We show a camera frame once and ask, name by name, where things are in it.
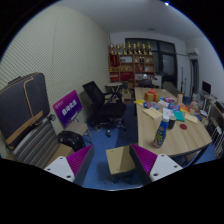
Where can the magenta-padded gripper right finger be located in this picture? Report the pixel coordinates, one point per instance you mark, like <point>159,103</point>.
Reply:
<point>163,166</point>

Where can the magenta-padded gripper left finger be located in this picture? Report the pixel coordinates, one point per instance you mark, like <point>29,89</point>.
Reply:
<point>63,166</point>

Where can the blue drink bottle white cap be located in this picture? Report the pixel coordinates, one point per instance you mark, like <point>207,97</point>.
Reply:
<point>161,133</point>

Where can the black bag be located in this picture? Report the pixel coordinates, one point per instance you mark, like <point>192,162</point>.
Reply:
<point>71,140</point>

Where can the silver ribbed suitcase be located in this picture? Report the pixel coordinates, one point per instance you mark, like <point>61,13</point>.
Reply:
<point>35,143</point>

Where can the flat round red coaster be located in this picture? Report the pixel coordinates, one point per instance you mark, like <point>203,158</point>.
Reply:
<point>183,126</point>

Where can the light wooden box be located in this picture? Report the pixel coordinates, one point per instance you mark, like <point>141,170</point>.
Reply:
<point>118,161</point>

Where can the beige envelope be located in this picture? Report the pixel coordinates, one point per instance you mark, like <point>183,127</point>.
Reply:
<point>152,113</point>

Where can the beige book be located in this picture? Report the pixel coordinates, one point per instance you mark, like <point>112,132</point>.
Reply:
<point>191,118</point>

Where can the purple sign board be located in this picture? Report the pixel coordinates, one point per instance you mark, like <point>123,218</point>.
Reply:
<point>67,107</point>

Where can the small upright orange card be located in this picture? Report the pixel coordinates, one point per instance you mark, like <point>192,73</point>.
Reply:
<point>180,99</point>

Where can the yellow gift box red ribbon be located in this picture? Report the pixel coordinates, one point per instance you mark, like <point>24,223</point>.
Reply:
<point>150,96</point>

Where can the black office chair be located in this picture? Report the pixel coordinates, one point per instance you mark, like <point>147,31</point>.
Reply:
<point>106,108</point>

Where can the dark bag with tan trim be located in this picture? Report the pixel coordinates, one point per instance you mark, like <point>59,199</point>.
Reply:
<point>21,103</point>

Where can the computer monitor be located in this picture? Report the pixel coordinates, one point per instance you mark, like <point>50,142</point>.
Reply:
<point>206,87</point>

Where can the small round table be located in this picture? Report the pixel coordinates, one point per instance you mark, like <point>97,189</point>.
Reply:
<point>114,86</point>

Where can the black framed glass door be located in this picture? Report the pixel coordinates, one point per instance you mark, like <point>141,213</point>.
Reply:
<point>166,63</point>

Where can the wooden shelf unit with trophies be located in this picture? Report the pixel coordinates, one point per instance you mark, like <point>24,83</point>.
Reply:
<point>131,66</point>

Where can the white air conditioner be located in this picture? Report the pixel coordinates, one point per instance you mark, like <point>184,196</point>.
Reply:
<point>192,52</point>

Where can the ceiling light strip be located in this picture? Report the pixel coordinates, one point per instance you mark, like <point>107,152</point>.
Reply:
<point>166,3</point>

